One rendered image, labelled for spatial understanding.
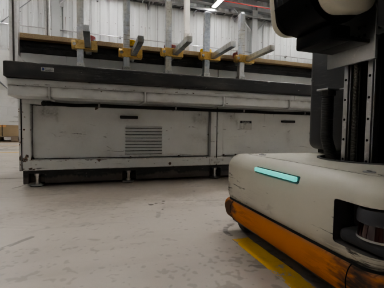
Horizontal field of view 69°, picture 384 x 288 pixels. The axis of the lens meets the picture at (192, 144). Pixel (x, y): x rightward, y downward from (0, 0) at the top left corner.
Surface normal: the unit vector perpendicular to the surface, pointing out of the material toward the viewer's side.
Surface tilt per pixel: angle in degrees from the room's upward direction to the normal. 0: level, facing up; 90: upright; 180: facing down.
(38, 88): 90
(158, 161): 90
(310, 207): 90
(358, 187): 51
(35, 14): 90
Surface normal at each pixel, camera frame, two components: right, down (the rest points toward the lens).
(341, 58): -0.95, 0.00
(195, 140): 0.32, 0.06
